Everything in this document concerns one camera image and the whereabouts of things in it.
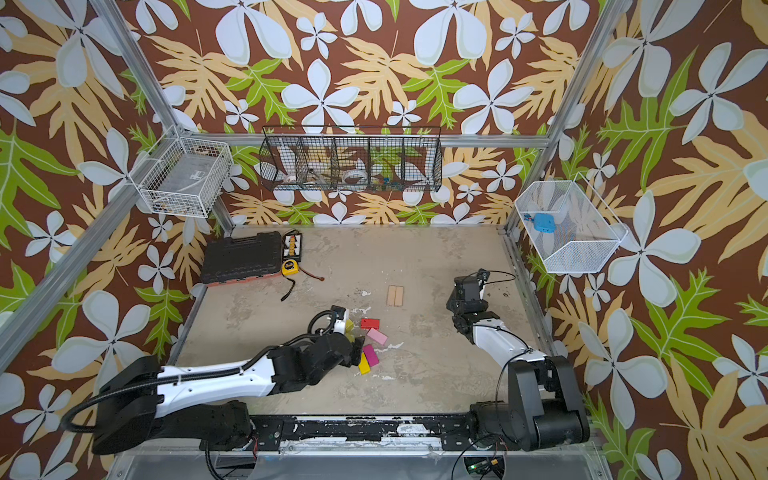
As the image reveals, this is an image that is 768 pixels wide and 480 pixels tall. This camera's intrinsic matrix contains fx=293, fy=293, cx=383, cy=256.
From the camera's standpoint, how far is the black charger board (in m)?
1.13

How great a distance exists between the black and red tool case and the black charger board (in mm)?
23

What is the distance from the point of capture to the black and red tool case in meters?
1.02

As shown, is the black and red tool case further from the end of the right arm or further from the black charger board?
the end of the right arm
